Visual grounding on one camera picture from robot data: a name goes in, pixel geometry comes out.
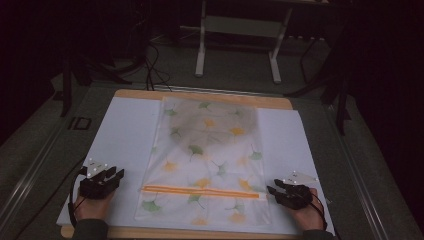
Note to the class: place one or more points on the person's left hand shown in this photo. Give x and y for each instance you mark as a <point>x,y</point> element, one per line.
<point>91,208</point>

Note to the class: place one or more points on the metal floor rail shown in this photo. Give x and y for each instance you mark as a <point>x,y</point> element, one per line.
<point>360,173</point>
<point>30,176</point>

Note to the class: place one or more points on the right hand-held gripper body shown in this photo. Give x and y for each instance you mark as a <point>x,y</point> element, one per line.
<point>295,196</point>

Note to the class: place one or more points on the black floor bracket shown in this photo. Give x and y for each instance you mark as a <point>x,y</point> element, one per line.
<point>80,123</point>

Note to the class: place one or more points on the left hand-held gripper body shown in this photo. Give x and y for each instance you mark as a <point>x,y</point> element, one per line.
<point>95,186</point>

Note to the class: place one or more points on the white table mat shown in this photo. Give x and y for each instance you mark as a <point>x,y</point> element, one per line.
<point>126,133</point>

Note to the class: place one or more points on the black stand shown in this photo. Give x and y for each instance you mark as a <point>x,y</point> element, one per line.
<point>341,100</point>
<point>66,86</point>

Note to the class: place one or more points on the person's right hand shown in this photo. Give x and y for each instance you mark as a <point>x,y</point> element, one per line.
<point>308,216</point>

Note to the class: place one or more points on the leaf print mesh laundry bag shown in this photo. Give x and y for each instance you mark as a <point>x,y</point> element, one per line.
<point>206,160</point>

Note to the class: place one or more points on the white metal stand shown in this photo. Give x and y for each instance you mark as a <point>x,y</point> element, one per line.
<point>275,63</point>

